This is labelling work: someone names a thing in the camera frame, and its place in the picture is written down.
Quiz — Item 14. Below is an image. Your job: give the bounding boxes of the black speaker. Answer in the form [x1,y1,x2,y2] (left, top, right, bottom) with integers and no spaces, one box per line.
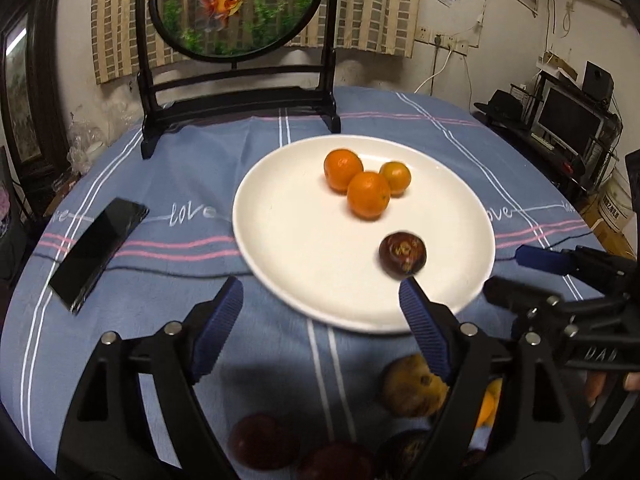
[583,61,615,101]

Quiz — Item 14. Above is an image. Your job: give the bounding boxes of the clear plastic bags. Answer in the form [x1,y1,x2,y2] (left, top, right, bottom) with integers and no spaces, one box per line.
[67,105,146,176]

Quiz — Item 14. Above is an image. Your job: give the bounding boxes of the dark wooden cabinet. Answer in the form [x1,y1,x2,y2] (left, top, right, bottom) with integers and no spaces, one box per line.
[0,0,71,221]

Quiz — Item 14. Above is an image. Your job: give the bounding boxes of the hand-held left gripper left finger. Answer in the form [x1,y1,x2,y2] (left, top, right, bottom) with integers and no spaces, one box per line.
[56,276,244,480]

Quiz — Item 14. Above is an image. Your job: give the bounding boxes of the person's right hand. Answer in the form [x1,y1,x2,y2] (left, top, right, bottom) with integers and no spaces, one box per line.
[582,370,640,411]

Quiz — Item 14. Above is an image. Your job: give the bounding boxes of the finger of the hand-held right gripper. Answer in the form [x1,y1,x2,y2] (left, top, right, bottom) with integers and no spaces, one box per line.
[516,244,640,301]
[482,275,581,333]

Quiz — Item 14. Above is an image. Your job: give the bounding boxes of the cardboard box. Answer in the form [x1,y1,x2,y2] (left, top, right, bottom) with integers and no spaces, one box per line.
[540,52,578,81]

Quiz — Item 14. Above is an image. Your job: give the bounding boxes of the black metal desk rack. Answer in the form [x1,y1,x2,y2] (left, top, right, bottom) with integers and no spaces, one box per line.
[487,70,623,196]

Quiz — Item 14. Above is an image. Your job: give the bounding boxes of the white plastic bucket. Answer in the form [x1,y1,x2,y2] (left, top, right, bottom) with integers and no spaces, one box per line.
[597,167,633,233]

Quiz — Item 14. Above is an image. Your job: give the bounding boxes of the round goldfish screen on stand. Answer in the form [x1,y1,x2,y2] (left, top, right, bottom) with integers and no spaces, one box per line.
[136,0,342,160]

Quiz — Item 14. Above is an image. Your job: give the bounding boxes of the mandarin orange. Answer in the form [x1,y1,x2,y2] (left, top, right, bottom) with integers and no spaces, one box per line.
[378,160,412,197]
[347,171,391,221]
[323,148,365,193]

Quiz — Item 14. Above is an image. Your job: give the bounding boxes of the large red plum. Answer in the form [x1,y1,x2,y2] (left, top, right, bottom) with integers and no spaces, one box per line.
[298,441,376,480]

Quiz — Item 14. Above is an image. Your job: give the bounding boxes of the beige checked curtain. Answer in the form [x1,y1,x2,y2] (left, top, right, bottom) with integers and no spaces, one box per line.
[91,0,425,86]

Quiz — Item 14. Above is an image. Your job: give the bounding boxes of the black hat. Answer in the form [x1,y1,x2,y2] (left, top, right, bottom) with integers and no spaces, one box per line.
[473,89,526,123]

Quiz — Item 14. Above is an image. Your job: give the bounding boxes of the large yellow-brown blotchy fruit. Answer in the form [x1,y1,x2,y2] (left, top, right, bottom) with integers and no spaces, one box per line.
[381,353,451,418]

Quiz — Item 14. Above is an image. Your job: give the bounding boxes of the white wall sockets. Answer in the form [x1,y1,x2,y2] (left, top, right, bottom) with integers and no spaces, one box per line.
[417,27,471,56]

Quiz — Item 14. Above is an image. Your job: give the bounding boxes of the smooth orange fruit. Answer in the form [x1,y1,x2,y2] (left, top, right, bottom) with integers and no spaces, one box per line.
[475,377,503,428]

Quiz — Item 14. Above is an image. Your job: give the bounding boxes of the white power cable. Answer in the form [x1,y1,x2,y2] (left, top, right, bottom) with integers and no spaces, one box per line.
[414,50,453,95]

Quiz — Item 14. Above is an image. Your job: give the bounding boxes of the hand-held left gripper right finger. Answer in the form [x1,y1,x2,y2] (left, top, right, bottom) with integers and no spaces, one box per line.
[398,276,586,480]

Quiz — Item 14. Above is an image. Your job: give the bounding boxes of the black smartphone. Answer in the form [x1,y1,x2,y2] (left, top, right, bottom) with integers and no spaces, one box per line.
[48,197,151,315]

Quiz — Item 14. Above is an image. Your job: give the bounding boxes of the white round plate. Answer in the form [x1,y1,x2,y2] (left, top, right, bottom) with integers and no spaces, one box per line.
[232,134,497,335]

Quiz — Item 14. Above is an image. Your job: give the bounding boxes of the blue striped tablecloth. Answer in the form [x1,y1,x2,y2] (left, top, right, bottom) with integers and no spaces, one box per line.
[0,85,621,480]

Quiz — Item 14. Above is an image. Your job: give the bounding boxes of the large dark brown fruit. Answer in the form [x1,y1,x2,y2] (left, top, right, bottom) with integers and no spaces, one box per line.
[377,430,436,480]

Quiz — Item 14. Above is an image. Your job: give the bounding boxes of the small dark red plum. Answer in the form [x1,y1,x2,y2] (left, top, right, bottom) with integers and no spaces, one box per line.
[229,412,302,471]

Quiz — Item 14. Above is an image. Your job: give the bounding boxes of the dark purple passion fruit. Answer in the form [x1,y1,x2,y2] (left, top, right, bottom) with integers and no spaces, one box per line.
[378,231,427,281]

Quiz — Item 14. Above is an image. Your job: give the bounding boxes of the computer monitor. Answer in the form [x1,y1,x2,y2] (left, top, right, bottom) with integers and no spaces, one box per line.
[537,85,608,156]

